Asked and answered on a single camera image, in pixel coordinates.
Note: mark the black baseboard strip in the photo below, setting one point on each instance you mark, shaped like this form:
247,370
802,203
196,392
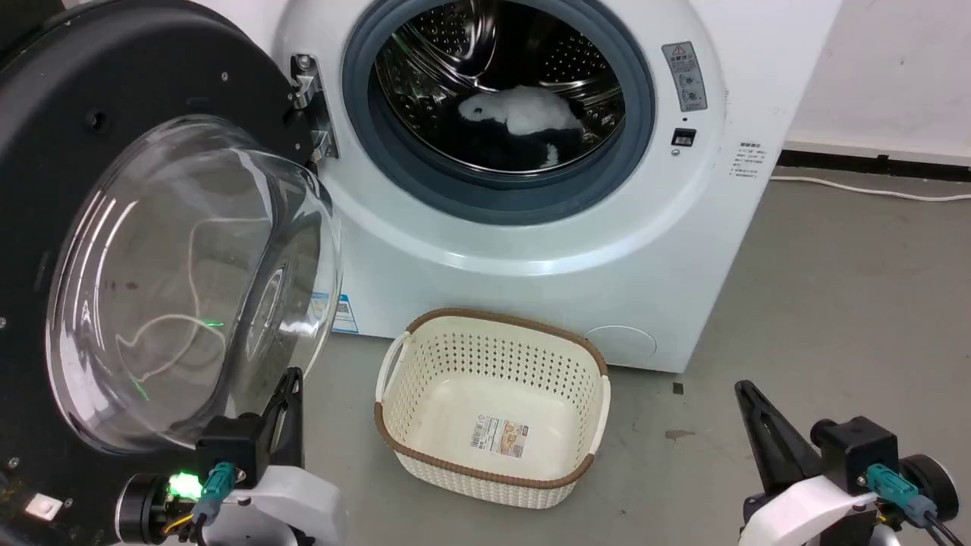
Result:
872,164

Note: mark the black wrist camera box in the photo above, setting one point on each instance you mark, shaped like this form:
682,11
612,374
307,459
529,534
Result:
231,447
857,451

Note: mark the stainless steel washer drum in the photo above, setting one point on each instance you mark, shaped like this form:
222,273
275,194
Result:
580,68

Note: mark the grey warning label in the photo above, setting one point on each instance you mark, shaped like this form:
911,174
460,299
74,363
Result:
684,76

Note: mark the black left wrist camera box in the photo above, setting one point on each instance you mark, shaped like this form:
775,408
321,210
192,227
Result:
231,447

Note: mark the round white filter cover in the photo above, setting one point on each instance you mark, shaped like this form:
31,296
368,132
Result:
620,347

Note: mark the cream laundry basket brown rim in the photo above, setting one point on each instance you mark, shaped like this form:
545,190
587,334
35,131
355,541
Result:
455,379

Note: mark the white front-load washing machine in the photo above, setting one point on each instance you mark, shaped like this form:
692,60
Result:
531,288

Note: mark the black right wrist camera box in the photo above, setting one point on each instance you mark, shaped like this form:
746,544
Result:
857,451

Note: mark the black door latch slot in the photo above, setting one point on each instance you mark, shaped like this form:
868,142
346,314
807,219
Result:
683,137

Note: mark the printed basket label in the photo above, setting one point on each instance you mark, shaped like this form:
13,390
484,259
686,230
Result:
500,436

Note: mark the blue and white sticker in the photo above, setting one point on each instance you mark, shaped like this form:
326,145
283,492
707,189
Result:
345,315

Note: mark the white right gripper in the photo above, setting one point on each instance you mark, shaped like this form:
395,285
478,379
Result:
804,512

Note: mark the small printed text sticker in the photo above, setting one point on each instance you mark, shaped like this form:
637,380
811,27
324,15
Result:
749,159

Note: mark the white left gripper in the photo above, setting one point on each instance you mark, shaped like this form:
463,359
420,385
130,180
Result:
288,504

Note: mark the black washer door glass bowl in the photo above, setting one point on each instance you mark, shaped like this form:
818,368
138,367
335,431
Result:
76,83

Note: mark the metal door hinge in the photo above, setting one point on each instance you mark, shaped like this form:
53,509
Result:
306,83

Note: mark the dark garment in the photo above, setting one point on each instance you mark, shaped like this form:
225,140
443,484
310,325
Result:
497,152

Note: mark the white fluffy garment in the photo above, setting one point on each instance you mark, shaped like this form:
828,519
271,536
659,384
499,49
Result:
523,110

